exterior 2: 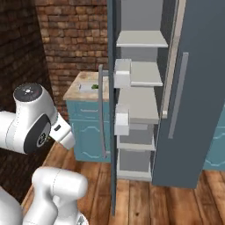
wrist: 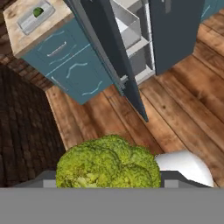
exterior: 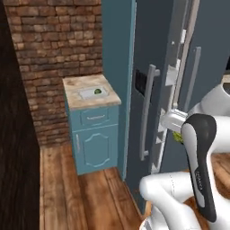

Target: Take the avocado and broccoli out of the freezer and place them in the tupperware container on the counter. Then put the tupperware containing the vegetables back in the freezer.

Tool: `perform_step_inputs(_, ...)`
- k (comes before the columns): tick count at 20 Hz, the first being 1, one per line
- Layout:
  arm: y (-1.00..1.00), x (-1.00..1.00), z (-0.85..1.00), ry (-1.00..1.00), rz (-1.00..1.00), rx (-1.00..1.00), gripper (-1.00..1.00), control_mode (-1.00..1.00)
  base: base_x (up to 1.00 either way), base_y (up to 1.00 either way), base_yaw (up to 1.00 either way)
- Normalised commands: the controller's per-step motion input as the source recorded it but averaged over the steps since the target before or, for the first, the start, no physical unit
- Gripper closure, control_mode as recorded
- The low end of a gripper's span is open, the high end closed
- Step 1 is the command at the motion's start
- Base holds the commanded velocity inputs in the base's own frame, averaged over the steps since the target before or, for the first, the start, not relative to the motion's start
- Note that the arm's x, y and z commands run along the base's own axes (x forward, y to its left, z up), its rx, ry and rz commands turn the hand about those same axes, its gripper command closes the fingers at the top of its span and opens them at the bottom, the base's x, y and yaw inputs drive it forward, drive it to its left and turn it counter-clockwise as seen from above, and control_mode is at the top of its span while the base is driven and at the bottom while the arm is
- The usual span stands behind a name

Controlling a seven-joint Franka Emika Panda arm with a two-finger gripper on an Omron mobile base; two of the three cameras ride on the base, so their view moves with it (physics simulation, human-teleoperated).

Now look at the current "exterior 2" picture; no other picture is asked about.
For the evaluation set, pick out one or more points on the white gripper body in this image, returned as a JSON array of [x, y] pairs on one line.
[[68, 140]]

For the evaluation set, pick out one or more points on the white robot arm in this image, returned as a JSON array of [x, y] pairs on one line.
[[27, 126]]

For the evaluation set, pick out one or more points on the teal counter cabinet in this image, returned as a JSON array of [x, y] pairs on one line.
[[88, 132]]

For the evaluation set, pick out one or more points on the grey-blue freezer door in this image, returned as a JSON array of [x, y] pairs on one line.
[[111, 164]]

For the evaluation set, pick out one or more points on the clear tupperware container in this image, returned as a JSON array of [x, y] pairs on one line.
[[85, 87]]

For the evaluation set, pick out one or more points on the teal cabinet door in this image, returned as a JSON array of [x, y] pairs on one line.
[[89, 140]]

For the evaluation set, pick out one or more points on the teal drawer front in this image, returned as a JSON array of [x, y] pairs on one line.
[[85, 110]]

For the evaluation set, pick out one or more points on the white door bin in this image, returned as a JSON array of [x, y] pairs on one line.
[[122, 76], [121, 126]]

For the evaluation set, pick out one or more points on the green vegetable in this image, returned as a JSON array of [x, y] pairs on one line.
[[94, 86]]

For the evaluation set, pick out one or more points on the grey fridge drawer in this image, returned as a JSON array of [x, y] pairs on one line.
[[134, 164], [136, 137]]

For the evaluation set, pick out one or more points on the grey fridge shelf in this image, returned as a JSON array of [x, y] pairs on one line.
[[142, 38], [145, 73], [140, 105]]

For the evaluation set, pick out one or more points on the grey-blue fridge door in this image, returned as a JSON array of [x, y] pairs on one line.
[[199, 88]]

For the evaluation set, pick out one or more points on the grey-blue fridge body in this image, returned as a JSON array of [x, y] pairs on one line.
[[140, 17]]

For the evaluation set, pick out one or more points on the teal cabinet run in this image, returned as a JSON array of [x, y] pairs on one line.
[[216, 140]]

